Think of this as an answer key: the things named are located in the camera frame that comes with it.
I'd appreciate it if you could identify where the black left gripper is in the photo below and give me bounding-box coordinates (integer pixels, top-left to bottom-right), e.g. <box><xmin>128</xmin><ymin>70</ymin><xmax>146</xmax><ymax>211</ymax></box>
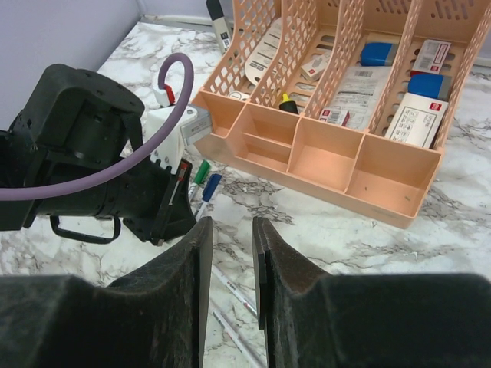
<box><xmin>151</xmin><ymin>159</ymin><xmax>196</xmax><ymax>245</ymax></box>

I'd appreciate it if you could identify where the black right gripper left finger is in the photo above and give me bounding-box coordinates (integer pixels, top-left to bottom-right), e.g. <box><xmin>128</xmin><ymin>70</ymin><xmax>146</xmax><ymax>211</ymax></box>
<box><xmin>1</xmin><ymin>217</ymin><xmax>213</xmax><ymax>367</ymax></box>

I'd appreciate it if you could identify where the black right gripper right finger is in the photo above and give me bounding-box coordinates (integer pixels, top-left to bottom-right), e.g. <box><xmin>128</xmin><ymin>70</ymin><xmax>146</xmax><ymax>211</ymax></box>
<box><xmin>252</xmin><ymin>217</ymin><xmax>490</xmax><ymax>367</ymax></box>

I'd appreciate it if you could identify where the blue pen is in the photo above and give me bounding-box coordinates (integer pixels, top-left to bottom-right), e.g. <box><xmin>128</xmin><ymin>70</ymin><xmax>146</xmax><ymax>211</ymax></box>
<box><xmin>195</xmin><ymin>173</ymin><xmax>222</xmax><ymax>221</ymax></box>

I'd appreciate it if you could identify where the green capped white pen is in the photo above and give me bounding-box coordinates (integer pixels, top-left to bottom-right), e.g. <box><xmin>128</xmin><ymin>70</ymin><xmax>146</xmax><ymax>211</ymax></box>
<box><xmin>188</xmin><ymin>160</ymin><xmax>210</xmax><ymax>201</ymax></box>

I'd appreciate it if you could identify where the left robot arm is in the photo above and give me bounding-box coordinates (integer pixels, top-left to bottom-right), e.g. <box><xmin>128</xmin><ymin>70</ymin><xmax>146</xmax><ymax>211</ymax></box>
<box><xmin>1</xmin><ymin>64</ymin><xmax>196</xmax><ymax>245</ymax></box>

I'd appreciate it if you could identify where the red pen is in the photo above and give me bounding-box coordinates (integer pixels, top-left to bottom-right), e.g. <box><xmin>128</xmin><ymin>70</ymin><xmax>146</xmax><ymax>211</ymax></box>
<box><xmin>212</xmin><ymin>264</ymin><xmax>258</xmax><ymax>318</ymax></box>

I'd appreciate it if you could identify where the purple pen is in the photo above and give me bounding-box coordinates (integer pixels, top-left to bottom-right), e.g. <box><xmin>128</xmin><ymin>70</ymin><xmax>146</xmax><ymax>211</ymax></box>
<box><xmin>212</xmin><ymin>308</ymin><xmax>265</xmax><ymax>368</ymax></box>

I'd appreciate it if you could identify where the yellow highlighter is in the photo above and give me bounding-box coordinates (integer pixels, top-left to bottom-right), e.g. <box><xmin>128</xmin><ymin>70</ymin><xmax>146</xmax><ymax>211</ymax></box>
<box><xmin>278</xmin><ymin>93</ymin><xmax>298</xmax><ymax>114</ymax></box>

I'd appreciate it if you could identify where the white oval label card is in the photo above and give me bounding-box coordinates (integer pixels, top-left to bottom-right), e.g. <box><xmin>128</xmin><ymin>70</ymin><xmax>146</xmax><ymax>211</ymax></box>
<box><xmin>245</xmin><ymin>18</ymin><xmax>282</xmax><ymax>85</ymax></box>

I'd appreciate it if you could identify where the black grey stapler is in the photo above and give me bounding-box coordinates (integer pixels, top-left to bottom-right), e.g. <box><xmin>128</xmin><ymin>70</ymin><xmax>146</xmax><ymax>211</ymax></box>
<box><xmin>206</xmin><ymin>0</ymin><xmax>232</xmax><ymax>54</ymax></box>

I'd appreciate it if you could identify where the small white red box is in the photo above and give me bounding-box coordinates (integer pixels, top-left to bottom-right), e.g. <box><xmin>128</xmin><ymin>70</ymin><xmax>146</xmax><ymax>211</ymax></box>
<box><xmin>300</xmin><ymin>50</ymin><xmax>332</xmax><ymax>82</ymax></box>

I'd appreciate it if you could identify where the peach plastic desk organizer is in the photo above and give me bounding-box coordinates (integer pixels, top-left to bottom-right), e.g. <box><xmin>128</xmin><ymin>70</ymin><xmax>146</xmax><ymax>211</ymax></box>
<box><xmin>194</xmin><ymin>1</ymin><xmax>490</xmax><ymax>228</ymax></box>

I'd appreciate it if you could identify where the white paper packet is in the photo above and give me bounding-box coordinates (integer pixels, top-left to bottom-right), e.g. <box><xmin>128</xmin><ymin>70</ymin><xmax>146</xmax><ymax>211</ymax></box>
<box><xmin>329</xmin><ymin>67</ymin><xmax>381</xmax><ymax>130</ymax></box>

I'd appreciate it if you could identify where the white red card box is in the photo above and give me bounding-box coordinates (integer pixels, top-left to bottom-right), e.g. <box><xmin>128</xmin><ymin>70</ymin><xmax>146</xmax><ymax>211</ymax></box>
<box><xmin>384</xmin><ymin>93</ymin><xmax>448</xmax><ymax>149</ymax></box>

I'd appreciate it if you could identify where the blue eraser box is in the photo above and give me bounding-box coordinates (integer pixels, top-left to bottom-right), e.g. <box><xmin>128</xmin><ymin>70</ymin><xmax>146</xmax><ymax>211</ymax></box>
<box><xmin>407</xmin><ymin>73</ymin><xmax>452</xmax><ymax>101</ymax></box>
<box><xmin>360</xmin><ymin>42</ymin><xmax>398</xmax><ymax>67</ymax></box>

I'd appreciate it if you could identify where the white red staples box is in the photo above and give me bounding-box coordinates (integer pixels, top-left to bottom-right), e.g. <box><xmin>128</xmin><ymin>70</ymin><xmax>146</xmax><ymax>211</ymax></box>
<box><xmin>410</xmin><ymin>39</ymin><xmax>452</xmax><ymax>76</ymax></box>

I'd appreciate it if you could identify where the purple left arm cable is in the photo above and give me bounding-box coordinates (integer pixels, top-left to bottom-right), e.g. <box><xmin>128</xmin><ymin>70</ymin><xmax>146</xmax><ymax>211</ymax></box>
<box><xmin>0</xmin><ymin>52</ymin><xmax>195</xmax><ymax>202</ymax></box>

